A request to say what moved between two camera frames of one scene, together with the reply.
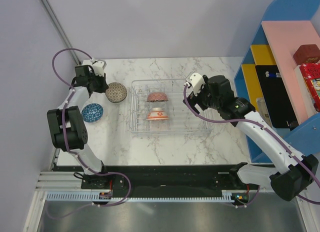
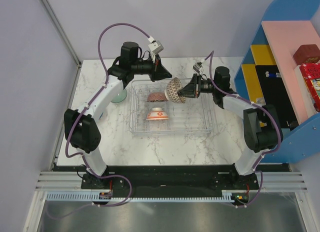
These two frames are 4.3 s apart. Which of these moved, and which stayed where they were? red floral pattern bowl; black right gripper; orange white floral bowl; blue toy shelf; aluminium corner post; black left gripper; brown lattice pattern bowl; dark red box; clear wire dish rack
Moved: black right gripper; brown lattice pattern bowl; black left gripper
Stayed: dark red box; orange white floral bowl; red floral pattern bowl; aluminium corner post; blue toy shelf; clear wire dish rack
